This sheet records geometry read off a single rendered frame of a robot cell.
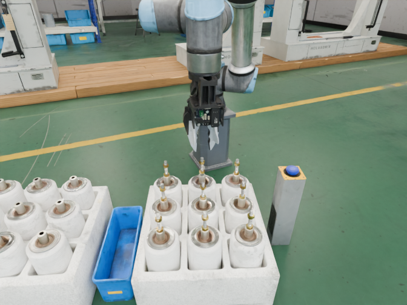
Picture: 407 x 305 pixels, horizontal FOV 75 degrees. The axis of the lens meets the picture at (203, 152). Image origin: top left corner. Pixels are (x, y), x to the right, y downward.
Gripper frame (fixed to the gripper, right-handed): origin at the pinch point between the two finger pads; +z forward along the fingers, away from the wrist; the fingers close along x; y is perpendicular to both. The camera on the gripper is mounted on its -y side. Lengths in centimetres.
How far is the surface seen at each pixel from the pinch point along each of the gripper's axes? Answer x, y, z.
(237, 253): 6.1, 17.3, 24.3
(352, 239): 58, 4, 46
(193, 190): -1.6, -7.6, 22.3
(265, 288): 13.0, 22.8, 33.9
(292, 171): 28.8, -0.4, 13.5
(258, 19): 104, -227, -6
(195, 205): -2.4, 0.6, 21.1
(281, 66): 134, -220, 42
